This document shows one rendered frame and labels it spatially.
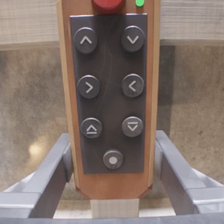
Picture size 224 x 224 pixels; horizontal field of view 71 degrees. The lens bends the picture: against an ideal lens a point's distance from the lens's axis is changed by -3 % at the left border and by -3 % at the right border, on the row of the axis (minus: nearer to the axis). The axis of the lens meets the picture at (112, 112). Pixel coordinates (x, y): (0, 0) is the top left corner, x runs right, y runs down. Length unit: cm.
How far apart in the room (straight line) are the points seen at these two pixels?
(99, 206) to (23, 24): 40
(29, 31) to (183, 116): 45
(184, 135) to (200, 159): 11
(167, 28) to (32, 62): 35
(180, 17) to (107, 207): 42
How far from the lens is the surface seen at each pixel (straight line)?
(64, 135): 16
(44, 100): 51
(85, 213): 61
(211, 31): 42
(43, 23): 40
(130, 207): 38
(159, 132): 16
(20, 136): 58
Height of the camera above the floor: 46
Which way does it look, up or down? 74 degrees down
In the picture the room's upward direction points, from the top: 180 degrees clockwise
